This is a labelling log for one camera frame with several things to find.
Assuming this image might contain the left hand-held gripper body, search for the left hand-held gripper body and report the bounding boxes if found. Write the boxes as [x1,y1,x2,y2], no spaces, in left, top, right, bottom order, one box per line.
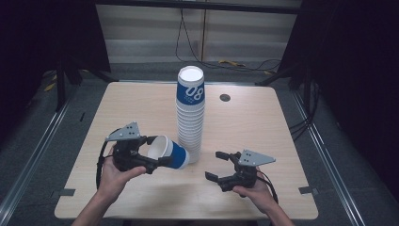
[104,121,159,175]

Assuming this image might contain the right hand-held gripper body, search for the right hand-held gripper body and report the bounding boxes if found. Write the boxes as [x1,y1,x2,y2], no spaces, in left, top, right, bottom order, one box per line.
[217,149,277,199]

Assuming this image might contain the blue and white paper cup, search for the blue and white paper cup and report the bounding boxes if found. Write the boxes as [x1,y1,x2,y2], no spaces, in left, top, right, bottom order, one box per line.
[146,135,191,170]

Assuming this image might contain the stack of white paper cups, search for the stack of white paper cups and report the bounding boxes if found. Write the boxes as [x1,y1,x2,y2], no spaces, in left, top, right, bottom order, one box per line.
[175,65,206,165]

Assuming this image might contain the person's right hand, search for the person's right hand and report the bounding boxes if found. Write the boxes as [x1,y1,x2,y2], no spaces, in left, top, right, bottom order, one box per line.
[231,168,279,215]

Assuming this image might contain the person's left hand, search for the person's left hand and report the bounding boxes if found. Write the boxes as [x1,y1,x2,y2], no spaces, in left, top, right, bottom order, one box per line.
[95,143,148,205]

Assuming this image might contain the grey tape piece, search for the grey tape piece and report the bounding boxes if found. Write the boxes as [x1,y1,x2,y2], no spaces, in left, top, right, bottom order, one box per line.
[51,187,76,199]
[297,186,320,196]

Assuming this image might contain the black metal stand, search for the black metal stand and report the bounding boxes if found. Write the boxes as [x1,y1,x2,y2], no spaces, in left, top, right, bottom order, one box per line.
[254,66,303,88]
[54,51,120,113]

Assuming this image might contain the black curtain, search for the black curtain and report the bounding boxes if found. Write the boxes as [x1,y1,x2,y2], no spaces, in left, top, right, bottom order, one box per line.
[0,0,111,145]
[278,0,399,202]

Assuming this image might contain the black horizontal bar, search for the black horizontal bar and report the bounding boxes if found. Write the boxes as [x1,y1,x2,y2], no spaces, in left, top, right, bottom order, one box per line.
[93,0,303,15]

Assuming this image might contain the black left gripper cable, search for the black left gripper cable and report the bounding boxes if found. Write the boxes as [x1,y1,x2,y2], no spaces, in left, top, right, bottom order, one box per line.
[95,127,122,190]

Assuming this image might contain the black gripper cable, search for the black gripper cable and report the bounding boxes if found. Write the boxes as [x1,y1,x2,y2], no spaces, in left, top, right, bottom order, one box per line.
[95,127,122,190]
[256,169,279,205]

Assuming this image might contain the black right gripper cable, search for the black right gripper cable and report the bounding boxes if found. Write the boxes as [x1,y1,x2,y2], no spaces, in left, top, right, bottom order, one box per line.
[256,169,279,205]

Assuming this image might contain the black floor cables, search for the black floor cables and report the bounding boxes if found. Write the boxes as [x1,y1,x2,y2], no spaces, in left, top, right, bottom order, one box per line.
[287,74,322,143]

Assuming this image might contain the metal floor rail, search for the metal floor rail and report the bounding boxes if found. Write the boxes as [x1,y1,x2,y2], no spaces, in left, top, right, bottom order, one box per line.
[291,89,369,226]
[0,99,72,222]

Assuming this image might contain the black hanging wall cables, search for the black hanging wall cables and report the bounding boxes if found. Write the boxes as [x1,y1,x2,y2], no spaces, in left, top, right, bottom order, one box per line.
[174,8,282,73]

